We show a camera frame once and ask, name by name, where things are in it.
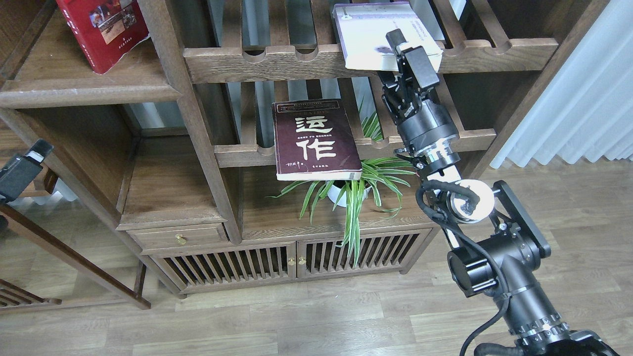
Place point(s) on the white pleated curtain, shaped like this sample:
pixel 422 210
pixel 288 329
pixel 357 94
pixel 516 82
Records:
pixel 586 110

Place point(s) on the green spider plant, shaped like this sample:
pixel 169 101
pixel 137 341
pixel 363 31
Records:
pixel 388 172

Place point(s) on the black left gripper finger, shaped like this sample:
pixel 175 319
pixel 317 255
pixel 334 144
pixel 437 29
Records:
pixel 21 170

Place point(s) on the white plant pot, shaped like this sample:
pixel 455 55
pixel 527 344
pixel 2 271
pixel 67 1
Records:
pixel 341 190

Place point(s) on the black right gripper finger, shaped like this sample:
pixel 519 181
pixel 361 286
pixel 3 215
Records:
pixel 392 88
pixel 413 63

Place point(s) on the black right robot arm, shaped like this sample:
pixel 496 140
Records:
pixel 495 245

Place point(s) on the white paperback book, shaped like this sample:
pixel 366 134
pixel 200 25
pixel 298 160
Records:
pixel 362 29

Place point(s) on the brass drawer knob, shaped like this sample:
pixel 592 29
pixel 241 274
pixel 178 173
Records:
pixel 181 240

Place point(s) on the dark maroon book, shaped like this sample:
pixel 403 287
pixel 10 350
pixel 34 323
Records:
pixel 313 141

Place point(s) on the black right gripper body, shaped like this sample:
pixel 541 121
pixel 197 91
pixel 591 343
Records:
pixel 422 122

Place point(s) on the dark wooden bookshelf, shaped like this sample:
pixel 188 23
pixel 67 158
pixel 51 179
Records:
pixel 170 140

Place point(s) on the red paperback book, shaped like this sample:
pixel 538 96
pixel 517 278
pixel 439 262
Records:
pixel 105 29

